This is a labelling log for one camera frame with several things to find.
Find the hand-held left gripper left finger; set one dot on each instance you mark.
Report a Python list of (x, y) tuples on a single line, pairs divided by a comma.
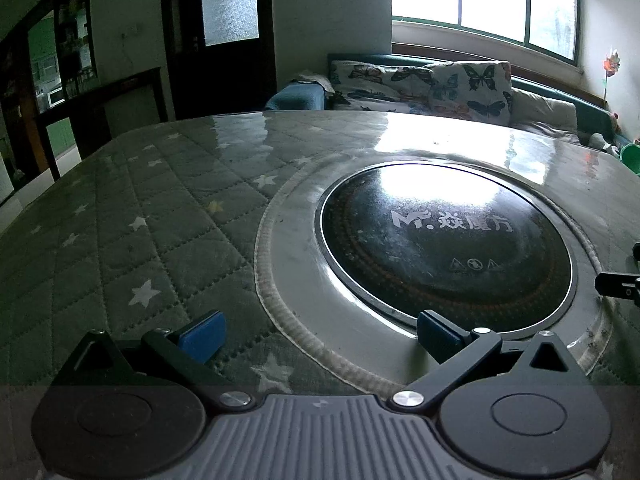
[(202, 336)]

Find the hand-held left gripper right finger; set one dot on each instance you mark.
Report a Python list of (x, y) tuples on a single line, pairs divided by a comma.
[(439, 332)]

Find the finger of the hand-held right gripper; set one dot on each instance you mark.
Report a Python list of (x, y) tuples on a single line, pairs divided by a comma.
[(637, 251), (617, 285)]

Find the round black induction cooktop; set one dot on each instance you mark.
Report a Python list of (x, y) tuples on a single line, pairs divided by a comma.
[(450, 260)]

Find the green plastic bucket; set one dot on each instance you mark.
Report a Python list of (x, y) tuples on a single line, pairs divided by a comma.
[(631, 160)]

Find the grey soft toy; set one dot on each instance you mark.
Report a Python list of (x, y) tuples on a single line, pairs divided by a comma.
[(602, 142)]

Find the teal sofa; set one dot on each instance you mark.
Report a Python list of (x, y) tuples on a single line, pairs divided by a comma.
[(592, 112)]

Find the white cushion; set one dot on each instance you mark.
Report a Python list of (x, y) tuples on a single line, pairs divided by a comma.
[(542, 110)]

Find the colourful pinwheel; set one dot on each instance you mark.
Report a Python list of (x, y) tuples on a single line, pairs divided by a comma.
[(611, 67)]

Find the butterfly print cushion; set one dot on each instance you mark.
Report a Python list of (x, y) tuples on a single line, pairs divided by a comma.
[(475, 90), (380, 85)]

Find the blue cushion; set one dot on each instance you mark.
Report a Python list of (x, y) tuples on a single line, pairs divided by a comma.
[(295, 97)]

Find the dark wooden console table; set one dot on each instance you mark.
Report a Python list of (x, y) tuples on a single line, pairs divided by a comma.
[(125, 82)]

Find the dark door with frosted glass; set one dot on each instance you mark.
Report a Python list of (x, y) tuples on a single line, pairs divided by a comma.
[(185, 60)]

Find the white microwave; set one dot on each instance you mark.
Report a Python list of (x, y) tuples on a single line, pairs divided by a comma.
[(56, 96)]

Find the window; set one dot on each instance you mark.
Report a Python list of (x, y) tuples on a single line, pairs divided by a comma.
[(475, 0)]

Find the dark wooden shelf unit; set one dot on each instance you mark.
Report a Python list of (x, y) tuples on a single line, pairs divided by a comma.
[(75, 60)]

